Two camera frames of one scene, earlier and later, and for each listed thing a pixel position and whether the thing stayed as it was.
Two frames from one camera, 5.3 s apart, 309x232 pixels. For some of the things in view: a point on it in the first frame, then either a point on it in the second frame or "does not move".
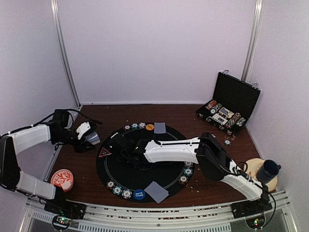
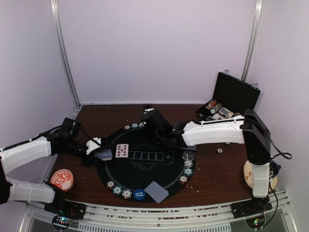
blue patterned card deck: (93, 137) -> (105, 154)
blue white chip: (126, 194) does not move
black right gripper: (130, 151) -> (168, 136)
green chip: (117, 190) does not move
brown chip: (183, 180) does not move
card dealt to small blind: (156, 192) does not move
